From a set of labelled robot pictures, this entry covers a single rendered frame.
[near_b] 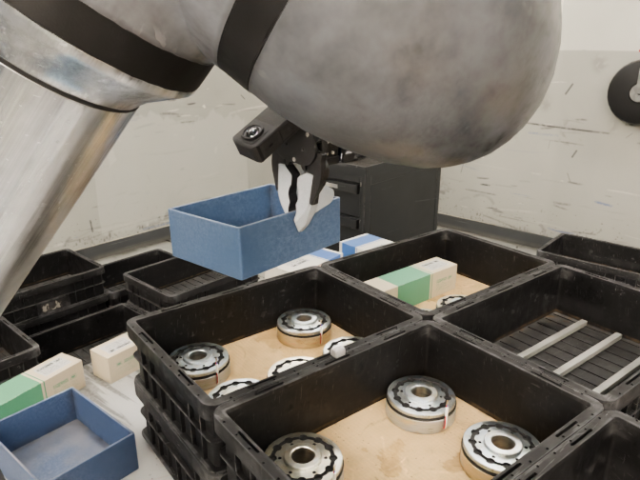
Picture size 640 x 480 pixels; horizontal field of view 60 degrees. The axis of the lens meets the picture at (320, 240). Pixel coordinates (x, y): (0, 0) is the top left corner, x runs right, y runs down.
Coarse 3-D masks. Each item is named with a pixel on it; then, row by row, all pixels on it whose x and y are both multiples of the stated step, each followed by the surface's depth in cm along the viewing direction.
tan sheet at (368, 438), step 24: (384, 408) 85; (456, 408) 85; (336, 432) 80; (360, 432) 80; (384, 432) 80; (408, 432) 80; (456, 432) 80; (360, 456) 75; (384, 456) 75; (408, 456) 75; (432, 456) 75; (456, 456) 75
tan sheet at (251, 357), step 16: (256, 336) 106; (272, 336) 106; (336, 336) 106; (240, 352) 100; (256, 352) 100; (272, 352) 100; (288, 352) 100; (304, 352) 100; (320, 352) 100; (240, 368) 96; (256, 368) 96
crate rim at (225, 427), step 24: (384, 336) 86; (456, 336) 86; (336, 360) 80; (504, 360) 79; (288, 384) 74; (552, 384) 74; (216, 408) 69; (600, 408) 69; (216, 432) 68; (240, 432) 65; (240, 456) 63; (264, 456) 61; (528, 456) 61
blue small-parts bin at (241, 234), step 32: (256, 192) 90; (192, 224) 74; (224, 224) 70; (256, 224) 71; (288, 224) 75; (320, 224) 80; (192, 256) 76; (224, 256) 72; (256, 256) 72; (288, 256) 76
